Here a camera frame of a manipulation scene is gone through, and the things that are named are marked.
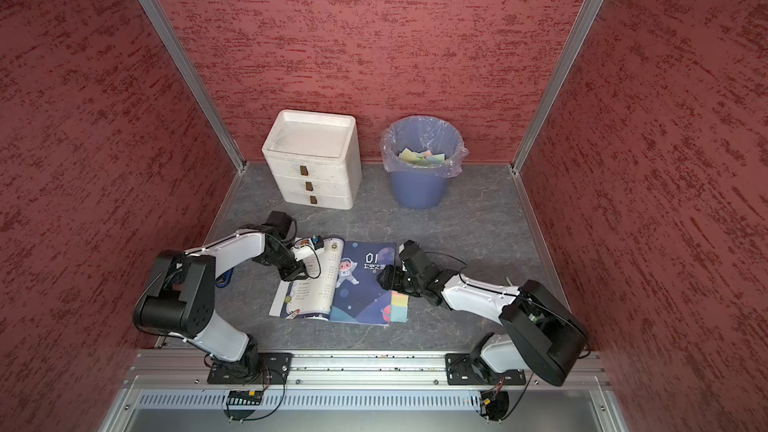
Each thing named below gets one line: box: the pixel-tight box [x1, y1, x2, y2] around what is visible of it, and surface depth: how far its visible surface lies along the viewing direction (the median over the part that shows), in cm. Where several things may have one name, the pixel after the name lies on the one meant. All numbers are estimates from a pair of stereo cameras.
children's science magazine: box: [269, 236, 397, 325], surface depth 87 cm
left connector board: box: [227, 390, 264, 405], surface depth 74 cm
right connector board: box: [480, 390, 509, 421], surface depth 72 cm
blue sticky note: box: [390, 310, 408, 323], surface depth 84 cm
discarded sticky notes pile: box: [398, 148, 447, 164], surface depth 106 cm
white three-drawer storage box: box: [262, 109, 362, 210], surface depth 97 cm
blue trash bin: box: [380, 115, 469, 209], surface depth 99 cm
